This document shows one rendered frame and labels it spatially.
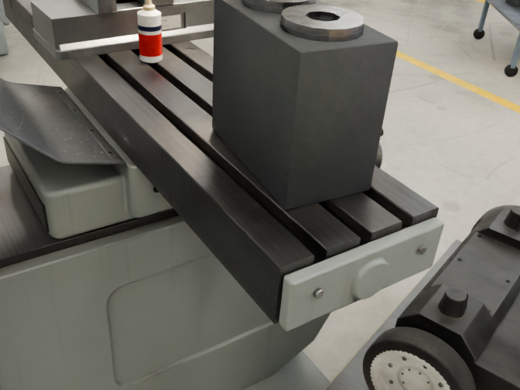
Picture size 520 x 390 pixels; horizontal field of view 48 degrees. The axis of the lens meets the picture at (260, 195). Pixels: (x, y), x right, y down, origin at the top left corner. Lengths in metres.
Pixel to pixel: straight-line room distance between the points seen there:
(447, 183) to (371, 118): 2.09
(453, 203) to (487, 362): 1.56
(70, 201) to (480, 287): 0.78
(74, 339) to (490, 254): 0.84
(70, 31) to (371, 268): 0.69
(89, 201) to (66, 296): 0.17
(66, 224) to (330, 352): 1.08
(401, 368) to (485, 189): 1.75
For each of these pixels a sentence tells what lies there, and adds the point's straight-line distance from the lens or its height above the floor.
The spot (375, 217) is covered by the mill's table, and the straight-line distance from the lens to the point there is 0.68.
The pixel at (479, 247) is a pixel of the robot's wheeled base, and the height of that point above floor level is 0.59.
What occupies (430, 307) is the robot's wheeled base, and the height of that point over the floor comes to 0.61.
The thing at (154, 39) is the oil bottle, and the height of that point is 1.00.
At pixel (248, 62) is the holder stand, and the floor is 1.10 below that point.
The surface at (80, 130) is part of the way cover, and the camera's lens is 0.99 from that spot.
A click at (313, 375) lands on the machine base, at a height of 0.20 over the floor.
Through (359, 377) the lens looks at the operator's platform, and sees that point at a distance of 1.25.
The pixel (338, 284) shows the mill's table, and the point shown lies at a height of 0.92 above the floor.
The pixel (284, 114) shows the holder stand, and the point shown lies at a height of 1.07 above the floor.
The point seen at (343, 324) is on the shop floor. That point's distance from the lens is 1.91.
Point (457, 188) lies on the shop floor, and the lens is 2.73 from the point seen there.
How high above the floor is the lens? 1.34
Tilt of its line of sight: 33 degrees down
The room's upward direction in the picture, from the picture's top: 4 degrees clockwise
